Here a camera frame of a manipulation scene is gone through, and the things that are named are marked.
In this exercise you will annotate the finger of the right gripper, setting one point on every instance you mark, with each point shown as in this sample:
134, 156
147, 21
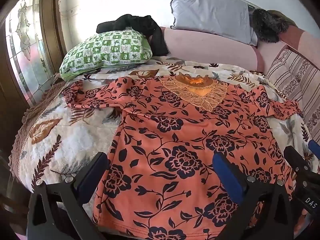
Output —
314, 148
306, 191

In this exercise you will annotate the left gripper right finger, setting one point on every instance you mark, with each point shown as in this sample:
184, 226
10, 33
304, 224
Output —
264, 210

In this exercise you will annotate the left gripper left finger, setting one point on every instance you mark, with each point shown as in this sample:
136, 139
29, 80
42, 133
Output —
56, 210

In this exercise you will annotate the orange floral blouse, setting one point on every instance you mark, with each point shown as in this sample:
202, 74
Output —
159, 182

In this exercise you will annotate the leaf pattern fleece blanket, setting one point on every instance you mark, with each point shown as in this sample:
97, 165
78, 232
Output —
56, 141

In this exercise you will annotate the dark furry cushion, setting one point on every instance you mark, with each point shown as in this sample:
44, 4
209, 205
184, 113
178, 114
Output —
269, 24

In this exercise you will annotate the stained glass wooden door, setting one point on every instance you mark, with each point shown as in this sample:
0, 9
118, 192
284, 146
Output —
32, 49

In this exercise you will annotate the green white patterned pillow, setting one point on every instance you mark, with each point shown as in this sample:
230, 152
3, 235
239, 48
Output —
109, 49

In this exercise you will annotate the grey pillow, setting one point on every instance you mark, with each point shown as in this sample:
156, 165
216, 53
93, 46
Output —
226, 18

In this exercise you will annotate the black garment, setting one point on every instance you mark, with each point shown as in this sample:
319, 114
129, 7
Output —
145, 25

